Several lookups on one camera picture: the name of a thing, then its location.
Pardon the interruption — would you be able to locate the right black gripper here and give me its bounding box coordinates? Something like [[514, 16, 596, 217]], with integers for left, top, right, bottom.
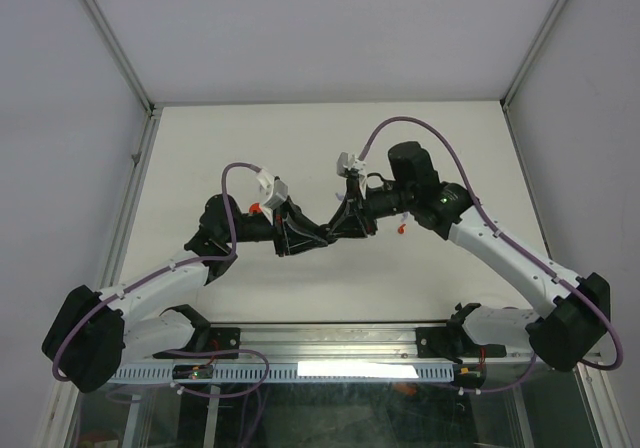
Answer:
[[326, 179, 415, 240]]

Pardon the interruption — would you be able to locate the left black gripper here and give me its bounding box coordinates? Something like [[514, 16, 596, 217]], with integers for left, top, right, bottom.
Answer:
[[224, 196, 329, 258]]

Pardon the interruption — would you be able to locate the black charging case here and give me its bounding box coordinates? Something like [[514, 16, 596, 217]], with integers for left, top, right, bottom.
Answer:
[[319, 224, 331, 241]]

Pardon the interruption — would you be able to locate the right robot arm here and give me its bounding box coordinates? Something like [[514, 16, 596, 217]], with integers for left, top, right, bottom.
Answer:
[[328, 141, 611, 372]]

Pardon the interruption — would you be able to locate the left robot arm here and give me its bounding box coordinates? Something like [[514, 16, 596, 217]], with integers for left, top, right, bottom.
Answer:
[[42, 194, 335, 393]]

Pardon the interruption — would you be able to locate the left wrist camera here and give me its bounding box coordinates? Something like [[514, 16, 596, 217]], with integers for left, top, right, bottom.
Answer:
[[256, 169, 289, 222]]

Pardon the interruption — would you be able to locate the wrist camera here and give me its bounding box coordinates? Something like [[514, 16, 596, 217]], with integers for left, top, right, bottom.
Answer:
[[256, 169, 289, 222], [336, 152, 366, 178]]

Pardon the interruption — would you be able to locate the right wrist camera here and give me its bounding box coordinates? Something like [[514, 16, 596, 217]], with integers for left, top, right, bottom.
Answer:
[[336, 152, 366, 178]]

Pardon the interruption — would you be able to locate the aluminium mounting rail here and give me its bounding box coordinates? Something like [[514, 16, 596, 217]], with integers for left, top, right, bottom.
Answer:
[[117, 321, 599, 369]]

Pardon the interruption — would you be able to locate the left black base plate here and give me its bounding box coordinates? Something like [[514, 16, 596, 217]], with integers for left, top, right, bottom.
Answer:
[[201, 326, 241, 362]]

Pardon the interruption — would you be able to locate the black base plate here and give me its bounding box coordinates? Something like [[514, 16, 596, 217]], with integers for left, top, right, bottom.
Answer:
[[201, 326, 241, 362], [415, 326, 464, 363]]

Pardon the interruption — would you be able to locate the white slotted cable duct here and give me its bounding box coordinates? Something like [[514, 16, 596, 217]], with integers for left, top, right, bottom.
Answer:
[[110, 361, 454, 385]]

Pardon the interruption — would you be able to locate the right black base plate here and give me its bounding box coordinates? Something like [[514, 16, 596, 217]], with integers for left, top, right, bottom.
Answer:
[[415, 326, 464, 363]]

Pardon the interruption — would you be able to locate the left aluminium frame post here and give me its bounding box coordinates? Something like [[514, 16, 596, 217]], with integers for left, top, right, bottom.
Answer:
[[64, 0, 161, 119]]

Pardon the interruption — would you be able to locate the aluminium frame post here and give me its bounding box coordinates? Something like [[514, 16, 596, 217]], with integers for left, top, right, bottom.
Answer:
[[500, 0, 571, 113], [64, 0, 161, 119]]

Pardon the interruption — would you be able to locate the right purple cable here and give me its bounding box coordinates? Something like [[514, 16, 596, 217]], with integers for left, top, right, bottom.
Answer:
[[359, 116, 625, 397]]

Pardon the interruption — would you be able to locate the right aluminium frame post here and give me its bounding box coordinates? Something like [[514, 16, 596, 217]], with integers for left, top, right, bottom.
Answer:
[[500, 0, 571, 113]]

